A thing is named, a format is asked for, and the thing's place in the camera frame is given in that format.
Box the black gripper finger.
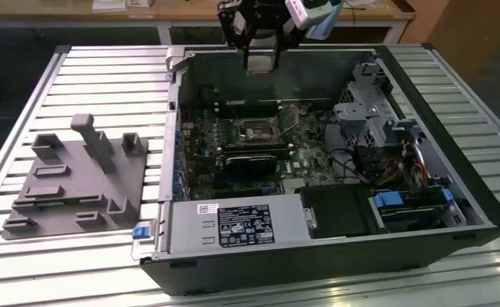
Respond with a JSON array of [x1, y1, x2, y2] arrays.
[[218, 0, 252, 71], [274, 15, 306, 70]]

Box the CPU socket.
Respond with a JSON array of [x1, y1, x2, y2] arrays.
[[236, 117, 282, 145]]

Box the grey metal drive cage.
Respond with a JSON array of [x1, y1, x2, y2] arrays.
[[334, 62, 418, 150]]

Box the green motherboard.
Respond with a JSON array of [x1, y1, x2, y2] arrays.
[[176, 102, 340, 201]]

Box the wooden cabinet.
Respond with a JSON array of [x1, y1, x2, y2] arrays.
[[402, 0, 500, 84]]

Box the black graphics card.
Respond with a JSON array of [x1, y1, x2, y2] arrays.
[[223, 154, 279, 176]]

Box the wooden desk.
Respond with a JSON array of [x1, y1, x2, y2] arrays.
[[0, 0, 416, 45]]

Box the silver chipset heat sink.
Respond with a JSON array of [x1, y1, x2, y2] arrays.
[[283, 178, 307, 194]]

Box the black plastic shroud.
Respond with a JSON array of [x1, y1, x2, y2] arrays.
[[295, 184, 382, 240]]

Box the blue disk carrier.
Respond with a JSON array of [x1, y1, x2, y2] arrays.
[[371, 190, 406, 211]]

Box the grey parts rack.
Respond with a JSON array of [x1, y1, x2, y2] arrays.
[[2, 113, 150, 241]]

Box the grey power supply with label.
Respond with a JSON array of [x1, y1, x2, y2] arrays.
[[164, 196, 312, 255]]

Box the blue case latch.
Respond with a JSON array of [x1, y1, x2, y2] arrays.
[[132, 225, 154, 240]]

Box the black open PC case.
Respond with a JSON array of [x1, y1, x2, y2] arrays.
[[138, 43, 500, 297]]

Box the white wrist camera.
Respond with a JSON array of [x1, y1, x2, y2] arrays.
[[284, 0, 334, 30]]

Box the orange yellow red wires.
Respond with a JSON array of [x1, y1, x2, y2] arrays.
[[382, 158, 431, 187]]

